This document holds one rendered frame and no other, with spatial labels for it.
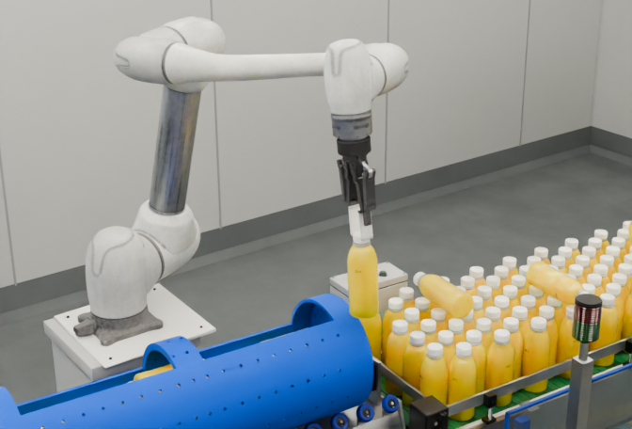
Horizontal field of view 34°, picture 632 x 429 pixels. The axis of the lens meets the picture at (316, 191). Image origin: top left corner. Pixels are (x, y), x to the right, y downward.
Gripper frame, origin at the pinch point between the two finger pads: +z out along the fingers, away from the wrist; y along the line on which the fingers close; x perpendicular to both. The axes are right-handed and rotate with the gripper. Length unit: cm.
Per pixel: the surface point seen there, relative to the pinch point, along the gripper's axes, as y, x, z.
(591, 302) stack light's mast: 24, 46, 25
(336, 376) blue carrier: 2.0, -11.0, 34.4
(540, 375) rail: 4, 47, 52
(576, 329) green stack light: 21, 44, 32
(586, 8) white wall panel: -337, 370, 27
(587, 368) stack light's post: 22, 46, 43
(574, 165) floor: -325, 346, 127
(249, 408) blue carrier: 3.3, -33.6, 34.2
